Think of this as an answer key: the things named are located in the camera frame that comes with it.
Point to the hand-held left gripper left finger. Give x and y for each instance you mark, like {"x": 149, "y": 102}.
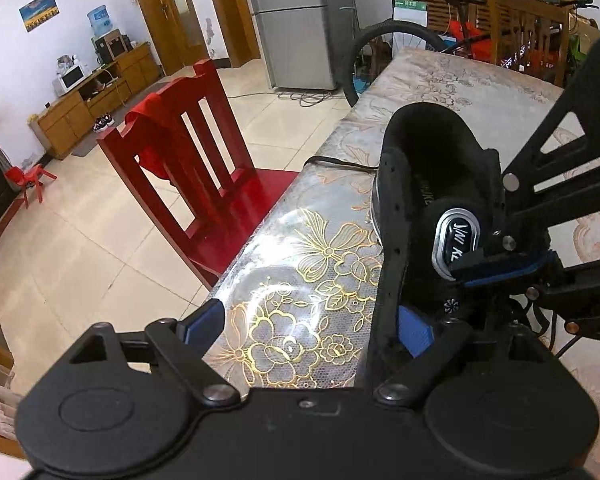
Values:
{"x": 204, "y": 325}

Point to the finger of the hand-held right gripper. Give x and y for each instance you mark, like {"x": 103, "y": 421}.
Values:
{"x": 522, "y": 230}
{"x": 580, "y": 300}

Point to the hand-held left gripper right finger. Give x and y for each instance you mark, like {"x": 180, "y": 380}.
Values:
{"x": 415, "y": 332}

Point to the black sneaker shoe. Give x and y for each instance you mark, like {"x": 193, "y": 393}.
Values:
{"x": 420, "y": 170}

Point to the black shoelace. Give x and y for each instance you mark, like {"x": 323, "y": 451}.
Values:
{"x": 345, "y": 164}

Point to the pair of shoes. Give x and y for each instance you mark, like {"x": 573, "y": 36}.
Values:
{"x": 103, "y": 123}

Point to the brown carved wooden chair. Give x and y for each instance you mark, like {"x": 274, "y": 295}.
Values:
{"x": 505, "y": 20}

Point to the red wooden chair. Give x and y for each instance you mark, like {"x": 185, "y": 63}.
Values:
{"x": 229, "y": 200}

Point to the white box with green label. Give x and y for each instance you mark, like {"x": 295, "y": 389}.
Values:
{"x": 410, "y": 20}

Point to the red cloth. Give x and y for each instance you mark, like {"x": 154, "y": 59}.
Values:
{"x": 149, "y": 130}

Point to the grey floor mat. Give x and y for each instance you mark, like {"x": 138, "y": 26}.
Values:
{"x": 87, "y": 149}

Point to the bicycle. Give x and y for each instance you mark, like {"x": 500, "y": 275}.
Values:
{"x": 380, "y": 28}

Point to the small red plastic chair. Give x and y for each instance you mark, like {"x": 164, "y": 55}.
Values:
{"x": 27, "y": 175}

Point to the wooden sideboard cabinet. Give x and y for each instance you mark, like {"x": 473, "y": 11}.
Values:
{"x": 69, "y": 120}

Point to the white microwave oven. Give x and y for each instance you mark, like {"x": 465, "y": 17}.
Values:
{"x": 72, "y": 79}

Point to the black countertop appliance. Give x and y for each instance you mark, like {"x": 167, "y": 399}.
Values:
{"x": 110, "y": 47}

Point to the silver refrigerator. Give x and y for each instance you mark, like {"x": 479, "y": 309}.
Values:
{"x": 295, "y": 35}

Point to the wooden door with glass pane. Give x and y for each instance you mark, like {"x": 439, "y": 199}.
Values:
{"x": 152, "y": 15}

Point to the blue water dispenser bottle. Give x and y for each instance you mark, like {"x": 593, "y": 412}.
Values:
{"x": 99, "y": 20}

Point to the wooden door frame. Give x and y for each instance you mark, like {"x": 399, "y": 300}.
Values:
{"x": 234, "y": 20}

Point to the blue and yellow wall poster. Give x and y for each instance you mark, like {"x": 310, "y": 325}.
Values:
{"x": 39, "y": 11}

